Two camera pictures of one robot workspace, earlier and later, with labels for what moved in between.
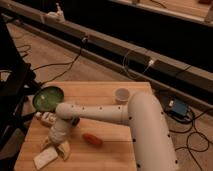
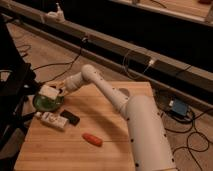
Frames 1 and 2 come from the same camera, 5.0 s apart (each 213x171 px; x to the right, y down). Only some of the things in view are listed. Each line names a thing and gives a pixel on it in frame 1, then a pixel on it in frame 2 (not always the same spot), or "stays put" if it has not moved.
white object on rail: (57, 17) stays put
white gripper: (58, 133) -> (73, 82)
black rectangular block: (74, 121) stays put
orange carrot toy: (89, 138) stays put
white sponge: (45, 158) -> (49, 91)
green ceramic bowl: (46, 98) stays put
